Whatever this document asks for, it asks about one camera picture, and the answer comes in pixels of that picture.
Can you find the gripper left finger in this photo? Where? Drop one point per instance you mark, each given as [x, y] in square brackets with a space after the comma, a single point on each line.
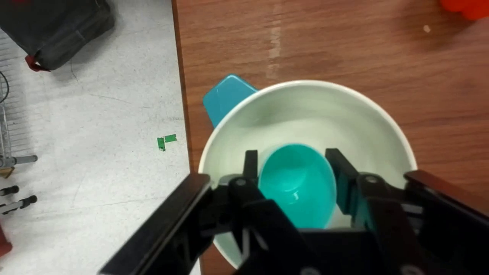
[183, 229]

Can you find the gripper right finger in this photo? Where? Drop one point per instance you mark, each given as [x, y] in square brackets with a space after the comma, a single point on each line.
[386, 225]

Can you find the teal plastic cup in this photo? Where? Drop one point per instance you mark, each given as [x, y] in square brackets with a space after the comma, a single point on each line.
[298, 179]

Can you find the green tape piece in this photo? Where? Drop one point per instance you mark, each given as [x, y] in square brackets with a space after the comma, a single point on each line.
[162, 143]

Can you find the grey leg with black tip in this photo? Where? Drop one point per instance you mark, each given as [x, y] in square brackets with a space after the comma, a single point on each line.
[10, 190]
[23, 202]

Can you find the red object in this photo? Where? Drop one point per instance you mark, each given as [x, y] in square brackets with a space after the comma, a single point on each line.
[4, 242]

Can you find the orange plastic object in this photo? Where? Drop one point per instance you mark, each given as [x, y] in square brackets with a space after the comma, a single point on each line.
[468, 7]

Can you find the black fabric bag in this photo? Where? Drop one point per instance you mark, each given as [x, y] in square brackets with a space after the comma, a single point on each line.
[53, 26]

